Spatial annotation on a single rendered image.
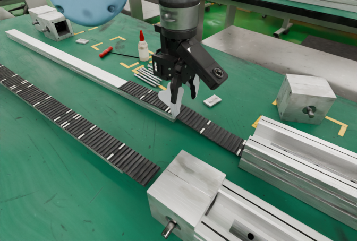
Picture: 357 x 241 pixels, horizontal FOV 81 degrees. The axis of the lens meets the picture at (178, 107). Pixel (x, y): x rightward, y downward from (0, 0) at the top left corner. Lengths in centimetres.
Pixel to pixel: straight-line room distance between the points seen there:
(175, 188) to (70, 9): 28
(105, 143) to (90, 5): 33
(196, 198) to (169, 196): 4
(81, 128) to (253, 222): 42
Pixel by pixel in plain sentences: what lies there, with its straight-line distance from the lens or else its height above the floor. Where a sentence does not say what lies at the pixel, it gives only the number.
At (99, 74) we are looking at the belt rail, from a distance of 75.
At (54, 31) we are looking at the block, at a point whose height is 83.
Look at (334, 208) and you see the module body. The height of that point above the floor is 81.
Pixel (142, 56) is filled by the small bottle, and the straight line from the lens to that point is 84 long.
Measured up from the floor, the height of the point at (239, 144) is 79.
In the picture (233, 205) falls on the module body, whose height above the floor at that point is 85.
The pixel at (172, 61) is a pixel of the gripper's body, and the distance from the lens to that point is 44.
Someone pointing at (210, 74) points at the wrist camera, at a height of 97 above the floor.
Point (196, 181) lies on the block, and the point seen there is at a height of 87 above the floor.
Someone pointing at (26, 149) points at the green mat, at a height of 78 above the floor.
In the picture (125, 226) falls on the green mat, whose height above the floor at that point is 78.
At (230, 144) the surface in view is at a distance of 53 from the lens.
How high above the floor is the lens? 119
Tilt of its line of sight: 42 degrees down
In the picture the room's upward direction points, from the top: straight up
